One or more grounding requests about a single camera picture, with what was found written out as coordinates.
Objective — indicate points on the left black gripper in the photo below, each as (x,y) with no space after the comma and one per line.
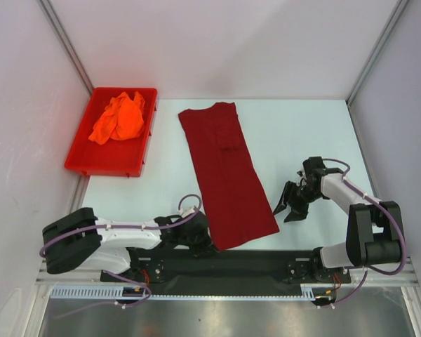
(205,247)

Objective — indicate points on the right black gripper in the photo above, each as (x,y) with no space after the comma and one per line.
(298,198)

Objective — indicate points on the dark red t shirt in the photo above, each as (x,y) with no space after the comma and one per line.
(233,197)

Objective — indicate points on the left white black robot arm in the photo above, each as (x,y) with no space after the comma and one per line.
(85,241)

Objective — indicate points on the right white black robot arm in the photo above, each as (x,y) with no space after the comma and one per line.
(374,237)

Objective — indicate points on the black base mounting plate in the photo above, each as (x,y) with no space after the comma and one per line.
(232,268)

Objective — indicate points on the red plastic bin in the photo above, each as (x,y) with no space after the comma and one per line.
(114,158)

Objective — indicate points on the orange t shirt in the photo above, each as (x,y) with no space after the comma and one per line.
(122,119)

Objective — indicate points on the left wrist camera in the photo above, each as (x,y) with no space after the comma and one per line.
(188,213)

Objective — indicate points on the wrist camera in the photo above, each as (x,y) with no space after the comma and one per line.
(309,166)
(188,213)

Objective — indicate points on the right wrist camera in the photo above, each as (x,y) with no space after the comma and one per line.
(309,166)

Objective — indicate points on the slotted grey cable duct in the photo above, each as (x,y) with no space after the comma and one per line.
(125,292)

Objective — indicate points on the left corner aluminium post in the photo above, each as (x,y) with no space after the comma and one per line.
(68,47)

